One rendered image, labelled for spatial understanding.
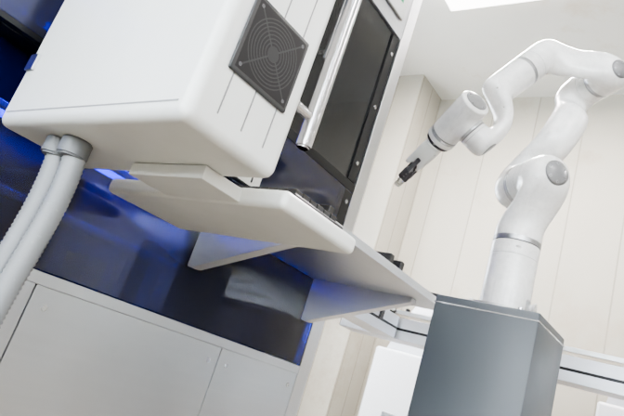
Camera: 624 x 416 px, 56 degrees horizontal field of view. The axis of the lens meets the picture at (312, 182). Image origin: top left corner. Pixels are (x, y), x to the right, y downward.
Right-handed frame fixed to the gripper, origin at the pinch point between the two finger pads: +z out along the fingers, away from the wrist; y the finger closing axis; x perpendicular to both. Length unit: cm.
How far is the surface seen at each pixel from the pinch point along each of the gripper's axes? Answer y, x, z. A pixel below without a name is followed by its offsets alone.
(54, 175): 99, -32, -22
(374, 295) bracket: 24.0, 19.3, 20.9
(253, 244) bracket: 60, -9, 1
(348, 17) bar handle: 61, -19, -57
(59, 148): 98, -33, -27
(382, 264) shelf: 43.0, 13.7, -7.8
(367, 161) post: -16.7, -14.3, 20.9
